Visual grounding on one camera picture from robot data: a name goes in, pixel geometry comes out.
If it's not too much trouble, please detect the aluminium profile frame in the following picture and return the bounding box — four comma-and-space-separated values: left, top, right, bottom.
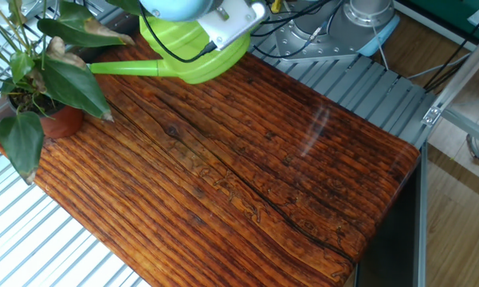
416, 23, 479, 287

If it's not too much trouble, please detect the green board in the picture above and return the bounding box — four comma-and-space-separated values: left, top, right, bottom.
406, 0, 479, 41

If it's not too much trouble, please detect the black floor cable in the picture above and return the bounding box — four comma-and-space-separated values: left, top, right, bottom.
424, 7, 479, 93

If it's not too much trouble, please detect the green plastic watering can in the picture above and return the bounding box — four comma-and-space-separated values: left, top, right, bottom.
88, 2, 252, 85

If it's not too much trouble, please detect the black cable with plug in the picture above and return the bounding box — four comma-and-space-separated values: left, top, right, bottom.
138, 0, 219, 65

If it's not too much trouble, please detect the thin white cable tie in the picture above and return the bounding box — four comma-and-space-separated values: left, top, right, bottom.
371, 22, 391, 72

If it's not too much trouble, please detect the terracotta plant pot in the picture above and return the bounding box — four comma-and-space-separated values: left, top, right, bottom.
7, 89, 84, 140

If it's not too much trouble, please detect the silver robot mounting plate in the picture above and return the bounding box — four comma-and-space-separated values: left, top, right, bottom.
276, 19, 359, 61

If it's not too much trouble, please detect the green leafy plant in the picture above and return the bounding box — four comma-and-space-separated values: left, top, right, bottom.
0, 0, 152, 187

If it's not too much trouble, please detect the wood grain board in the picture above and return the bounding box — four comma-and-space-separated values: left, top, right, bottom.
0, 6, 422, 287

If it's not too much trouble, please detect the black cable with grey sleeve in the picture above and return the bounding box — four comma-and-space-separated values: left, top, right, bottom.
249, 0, 344, 60

